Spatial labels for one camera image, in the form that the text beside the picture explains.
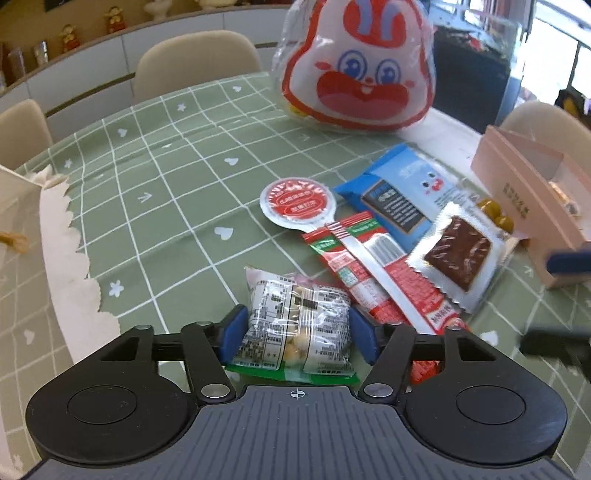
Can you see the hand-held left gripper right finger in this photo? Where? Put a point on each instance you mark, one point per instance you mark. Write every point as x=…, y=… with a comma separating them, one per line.
x=364, y=339

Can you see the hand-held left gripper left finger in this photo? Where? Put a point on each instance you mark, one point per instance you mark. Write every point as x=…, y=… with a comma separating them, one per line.
x=233, y=334

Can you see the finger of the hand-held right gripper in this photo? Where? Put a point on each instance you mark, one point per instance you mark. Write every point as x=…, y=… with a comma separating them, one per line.
x=554, y=344
x=570, y=264

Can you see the clear white printed snack packet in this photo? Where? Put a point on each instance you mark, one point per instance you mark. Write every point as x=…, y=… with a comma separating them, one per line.
x=295, y=318

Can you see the red white striped snack packet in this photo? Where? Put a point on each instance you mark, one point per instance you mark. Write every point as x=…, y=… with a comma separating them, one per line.
x=415, y=295

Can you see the red green snack packet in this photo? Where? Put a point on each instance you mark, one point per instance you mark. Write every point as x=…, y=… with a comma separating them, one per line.
x=341, y=263

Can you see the pink cardboard box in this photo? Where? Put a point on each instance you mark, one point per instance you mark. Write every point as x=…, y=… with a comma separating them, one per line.
x=517, y=170

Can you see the packet of green olives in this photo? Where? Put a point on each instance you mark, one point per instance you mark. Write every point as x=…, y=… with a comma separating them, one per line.
x=498, y=217

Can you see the clear packet with brown square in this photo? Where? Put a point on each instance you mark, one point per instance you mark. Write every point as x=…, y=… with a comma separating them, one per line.
x=457, y=254

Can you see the beige chair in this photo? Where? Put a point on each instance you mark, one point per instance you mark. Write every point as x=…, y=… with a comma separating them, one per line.
x=23, y=134
x=545, y=122
x=198, y=60

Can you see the round red lidded sauce cup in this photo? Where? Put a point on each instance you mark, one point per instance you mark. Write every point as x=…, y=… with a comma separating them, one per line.
x=295, y=203

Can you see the blue snack packet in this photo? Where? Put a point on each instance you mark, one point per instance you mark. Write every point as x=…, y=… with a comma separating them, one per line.
x=397, y=180

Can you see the green checked tablecloth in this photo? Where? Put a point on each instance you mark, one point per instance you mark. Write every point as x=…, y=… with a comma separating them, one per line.
x=161, y=184

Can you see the white paper bag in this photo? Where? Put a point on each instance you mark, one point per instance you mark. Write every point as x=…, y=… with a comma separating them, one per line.
x=60, y=258

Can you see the black cabinet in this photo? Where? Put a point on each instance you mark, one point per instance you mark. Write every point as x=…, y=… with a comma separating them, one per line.
x=475, y=74

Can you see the rabbit face plastic bag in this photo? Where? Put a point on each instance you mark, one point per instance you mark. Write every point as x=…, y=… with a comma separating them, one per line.
x=360, y=69

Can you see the white cabinet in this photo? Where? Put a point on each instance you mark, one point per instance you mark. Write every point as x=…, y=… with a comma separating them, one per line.
x=92, y=74

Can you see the white figurine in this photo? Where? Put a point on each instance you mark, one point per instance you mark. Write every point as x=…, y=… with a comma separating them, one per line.
x=154, y=8

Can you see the red figurine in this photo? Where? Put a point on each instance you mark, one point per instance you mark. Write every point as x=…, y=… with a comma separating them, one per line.
x=68, y=38
x=114, y=18

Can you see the metal cup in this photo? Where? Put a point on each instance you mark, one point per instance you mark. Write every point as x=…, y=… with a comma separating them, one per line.
x=40, y=51

